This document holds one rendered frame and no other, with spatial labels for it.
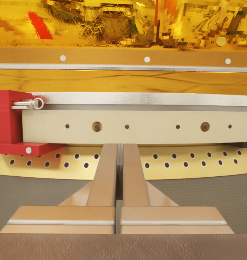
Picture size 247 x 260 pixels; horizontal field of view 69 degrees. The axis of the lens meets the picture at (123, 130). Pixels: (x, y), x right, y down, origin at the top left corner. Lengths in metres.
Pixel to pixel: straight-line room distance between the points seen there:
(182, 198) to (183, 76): 0.22
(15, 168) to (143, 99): 0.24
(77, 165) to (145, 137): 0.12
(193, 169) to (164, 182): 0.05
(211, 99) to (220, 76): 0.07
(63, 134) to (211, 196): 0.25
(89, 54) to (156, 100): 0.15
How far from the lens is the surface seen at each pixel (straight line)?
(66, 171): 0.31
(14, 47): 0.41
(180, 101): 0.32
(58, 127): 0.27
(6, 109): 0.29
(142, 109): 0.31
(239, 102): 0.39
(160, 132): 0.26
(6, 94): 0.29
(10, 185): 0.36
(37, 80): 0.38
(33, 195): 0.33
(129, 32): 0.37
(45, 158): 0.33
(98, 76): 0.36
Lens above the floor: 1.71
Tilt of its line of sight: 6 degrees down
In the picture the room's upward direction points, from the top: straight up
